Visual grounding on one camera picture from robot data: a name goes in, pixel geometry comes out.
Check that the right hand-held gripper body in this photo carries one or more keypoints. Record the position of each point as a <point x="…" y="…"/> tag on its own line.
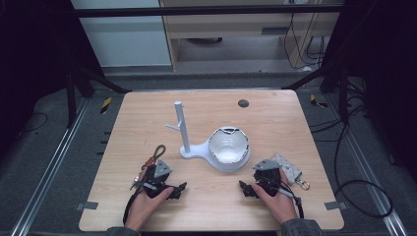
<point x="267" y="175"/>

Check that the light wooden desk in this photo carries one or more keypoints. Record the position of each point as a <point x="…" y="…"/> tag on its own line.
<point x="229" y="26"/>

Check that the yellow black striped tape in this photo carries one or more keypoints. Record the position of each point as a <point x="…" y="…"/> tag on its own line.
<point x="106" y="105"/>
<point x="318" y="101"/>

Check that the round grey table grommet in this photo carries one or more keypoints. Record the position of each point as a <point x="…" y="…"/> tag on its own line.
<point x="243" y="103"/>

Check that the white stand with peg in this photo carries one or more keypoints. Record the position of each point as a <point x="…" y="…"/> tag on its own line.
<point x="182" y="131"/>

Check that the black metal frame stand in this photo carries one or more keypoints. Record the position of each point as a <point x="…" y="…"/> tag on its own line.
<point x="343" y="95"/>
<point x="71" y="98"/>

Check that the person's left hand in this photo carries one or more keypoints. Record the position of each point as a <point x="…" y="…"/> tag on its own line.
<point x="144" y="209"/>

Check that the black horizontal frame bar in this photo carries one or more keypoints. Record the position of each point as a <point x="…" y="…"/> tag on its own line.
<point x="196" y="11"/>

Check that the metal floor rail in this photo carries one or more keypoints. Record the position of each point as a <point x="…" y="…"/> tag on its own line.
<point x="370" y="177"/>
<point x="49" y="164"/>

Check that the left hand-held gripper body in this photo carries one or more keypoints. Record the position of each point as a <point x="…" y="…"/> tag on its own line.
<point x="161" y="170"/>

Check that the white bowl with silver rim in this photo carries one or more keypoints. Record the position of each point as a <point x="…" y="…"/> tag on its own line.
<point x="227" y="146"/>

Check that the person's right hand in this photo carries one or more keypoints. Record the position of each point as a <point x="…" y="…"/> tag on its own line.
<point x="278" y="203"/>

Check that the grey table edge bracket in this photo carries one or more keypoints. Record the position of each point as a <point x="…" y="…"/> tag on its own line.
<point x="335" y="205"/>
<point x="87" y="206"/>

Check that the white cabinet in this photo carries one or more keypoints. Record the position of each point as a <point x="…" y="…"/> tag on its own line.
<point x="124" y="39"/>

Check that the black curtain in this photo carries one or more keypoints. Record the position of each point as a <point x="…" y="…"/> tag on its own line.
<point x="387" y="65"/>
<point x="29" y="59"/>

